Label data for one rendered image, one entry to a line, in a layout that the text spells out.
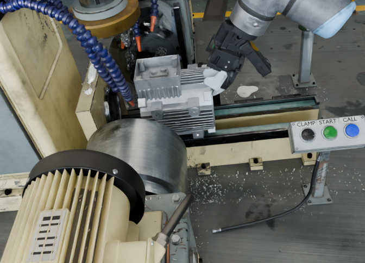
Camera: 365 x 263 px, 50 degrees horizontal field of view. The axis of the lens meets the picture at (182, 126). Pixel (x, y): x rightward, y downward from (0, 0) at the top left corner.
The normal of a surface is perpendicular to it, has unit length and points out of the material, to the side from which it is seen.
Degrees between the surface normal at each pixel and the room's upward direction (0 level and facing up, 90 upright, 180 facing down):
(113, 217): 61
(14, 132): 90
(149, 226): 0
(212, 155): 90
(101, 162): 32
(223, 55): 90
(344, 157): 0
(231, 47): 90
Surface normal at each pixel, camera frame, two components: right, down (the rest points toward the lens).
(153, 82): 0.00, 0.69
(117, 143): -0.23, -0.70
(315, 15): -0.36, 0.55
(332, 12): -0.14, 0.17
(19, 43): 0.99, -0.11
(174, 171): 0.77, -0.47
